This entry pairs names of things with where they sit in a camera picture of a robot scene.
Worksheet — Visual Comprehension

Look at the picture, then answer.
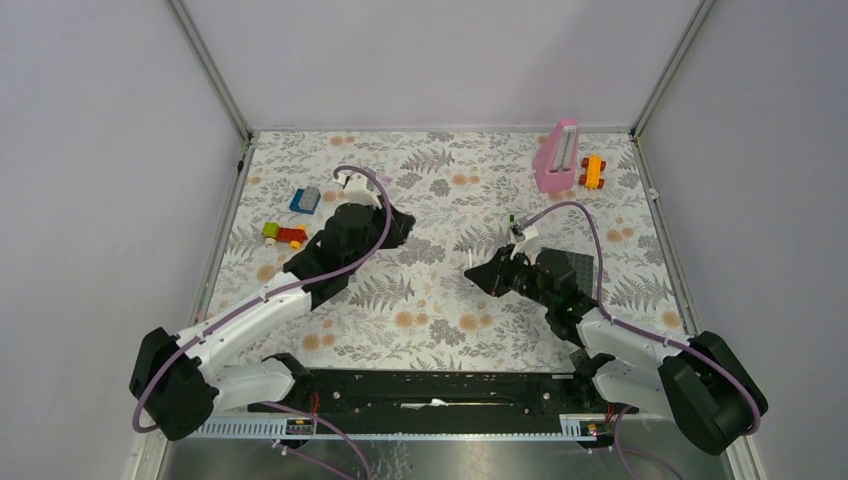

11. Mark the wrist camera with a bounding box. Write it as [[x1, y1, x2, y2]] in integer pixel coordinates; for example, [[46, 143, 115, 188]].
[[509, 223, 539, 259], [335, 172, 382, 209]]

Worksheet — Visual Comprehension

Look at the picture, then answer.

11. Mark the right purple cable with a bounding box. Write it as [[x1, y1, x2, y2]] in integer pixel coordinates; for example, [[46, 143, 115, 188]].
[[516, 200, 763, 435]]

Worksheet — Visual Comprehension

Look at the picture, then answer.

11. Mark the pink metronome box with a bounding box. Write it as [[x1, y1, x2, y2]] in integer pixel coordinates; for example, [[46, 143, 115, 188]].
[[532, 118, 579, 193]]

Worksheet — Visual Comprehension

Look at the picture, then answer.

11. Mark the floral patterned table mat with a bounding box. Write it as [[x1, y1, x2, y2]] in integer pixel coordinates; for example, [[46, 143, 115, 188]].
[[200, 131, 687, 371]]

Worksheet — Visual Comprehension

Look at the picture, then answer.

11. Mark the blue grey brick block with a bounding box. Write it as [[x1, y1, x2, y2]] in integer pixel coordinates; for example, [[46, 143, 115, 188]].
[[289, 186, 321, 215]]

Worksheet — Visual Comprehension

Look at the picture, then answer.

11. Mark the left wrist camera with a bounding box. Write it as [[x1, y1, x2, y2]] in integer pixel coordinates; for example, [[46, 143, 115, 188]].
[[335, 172, 382, 209]]

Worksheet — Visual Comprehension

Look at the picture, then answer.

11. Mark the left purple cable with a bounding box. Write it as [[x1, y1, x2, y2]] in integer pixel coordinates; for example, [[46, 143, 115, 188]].
[[132, 165, 393, 435]]

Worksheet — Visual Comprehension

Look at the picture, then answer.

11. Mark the purple cable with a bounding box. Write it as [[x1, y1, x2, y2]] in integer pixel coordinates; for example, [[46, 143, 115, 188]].
[[516, 200, 763, 435], [132, 165, 393, 435]]

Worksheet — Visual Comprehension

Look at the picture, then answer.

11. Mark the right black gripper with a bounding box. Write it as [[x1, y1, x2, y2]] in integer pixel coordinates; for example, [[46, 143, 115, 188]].
[[464, 243, 555, 309]]

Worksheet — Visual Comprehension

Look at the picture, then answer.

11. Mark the red green toy truck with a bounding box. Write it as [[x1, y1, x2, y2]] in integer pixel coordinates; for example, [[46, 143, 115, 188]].
[[261, 222, 308, 250]]

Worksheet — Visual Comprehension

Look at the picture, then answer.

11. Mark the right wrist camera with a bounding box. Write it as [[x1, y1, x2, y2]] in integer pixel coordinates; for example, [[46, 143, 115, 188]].
[[509, 223, 539, 259]]

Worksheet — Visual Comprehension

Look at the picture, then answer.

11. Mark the dark grey brick baseplate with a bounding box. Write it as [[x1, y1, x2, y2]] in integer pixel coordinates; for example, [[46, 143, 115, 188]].
[[565, 251, 596, 295]]

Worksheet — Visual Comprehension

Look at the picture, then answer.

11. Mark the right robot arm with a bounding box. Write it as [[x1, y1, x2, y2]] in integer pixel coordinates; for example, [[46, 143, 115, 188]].
[[463, 245, 769, 456]]

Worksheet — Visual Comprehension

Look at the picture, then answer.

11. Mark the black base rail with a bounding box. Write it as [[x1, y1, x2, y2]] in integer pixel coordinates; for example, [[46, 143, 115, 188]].
[[281, 369, 623, 422]]

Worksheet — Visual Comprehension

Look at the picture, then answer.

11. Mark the orange red toy car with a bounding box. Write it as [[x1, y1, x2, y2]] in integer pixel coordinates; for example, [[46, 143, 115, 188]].
[[578, 154, 606, 189]]

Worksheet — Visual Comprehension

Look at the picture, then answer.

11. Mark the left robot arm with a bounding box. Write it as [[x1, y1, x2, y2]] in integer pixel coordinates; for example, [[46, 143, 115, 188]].
[[129, 203, 416, 441]]

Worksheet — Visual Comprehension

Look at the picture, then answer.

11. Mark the white slotted cable duct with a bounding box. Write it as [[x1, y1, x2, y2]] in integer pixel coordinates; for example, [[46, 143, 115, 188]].
[[189, 411, 598, 442]]

